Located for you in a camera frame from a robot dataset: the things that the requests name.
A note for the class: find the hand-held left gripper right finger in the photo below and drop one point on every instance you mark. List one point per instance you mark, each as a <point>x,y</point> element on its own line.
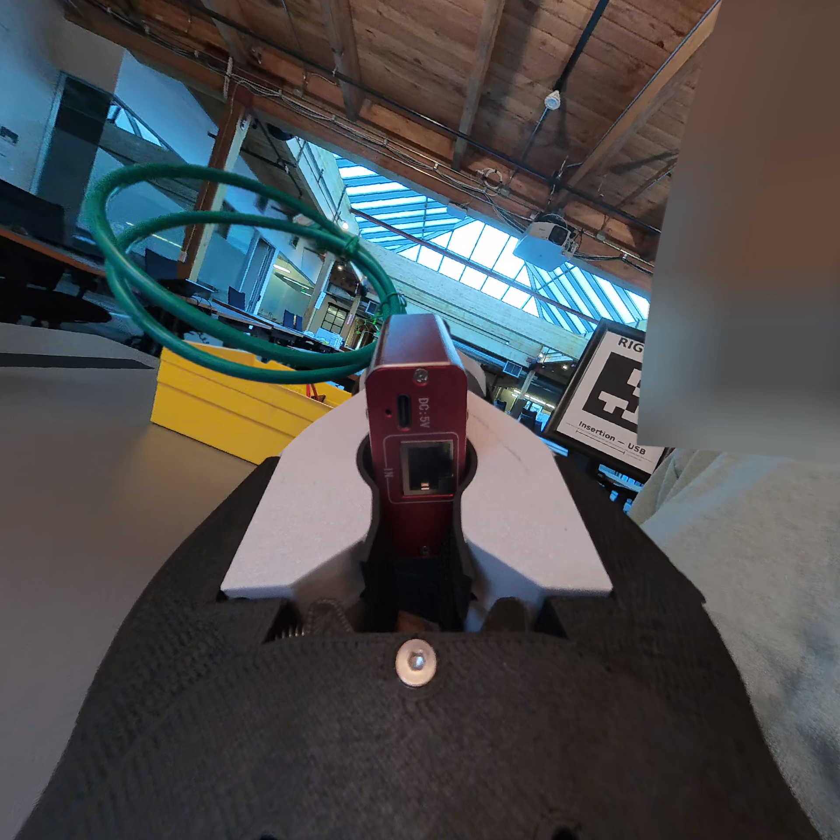
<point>531,512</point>

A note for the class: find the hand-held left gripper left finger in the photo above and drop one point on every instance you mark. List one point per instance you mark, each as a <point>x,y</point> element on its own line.
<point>302,512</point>

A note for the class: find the yellow plastic bin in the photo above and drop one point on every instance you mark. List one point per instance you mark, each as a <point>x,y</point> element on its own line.
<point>216,407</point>

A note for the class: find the red ethernet splitter box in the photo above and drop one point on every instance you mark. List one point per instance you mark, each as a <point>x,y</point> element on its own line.
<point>413,341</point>

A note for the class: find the black framed marker sign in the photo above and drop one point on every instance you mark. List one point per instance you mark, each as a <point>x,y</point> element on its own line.
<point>610,394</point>

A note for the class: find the white ceiling projector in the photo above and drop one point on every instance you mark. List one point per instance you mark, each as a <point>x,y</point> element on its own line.
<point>544,239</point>

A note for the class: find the black office chair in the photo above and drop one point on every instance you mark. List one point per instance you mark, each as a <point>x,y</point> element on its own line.
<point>59,308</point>

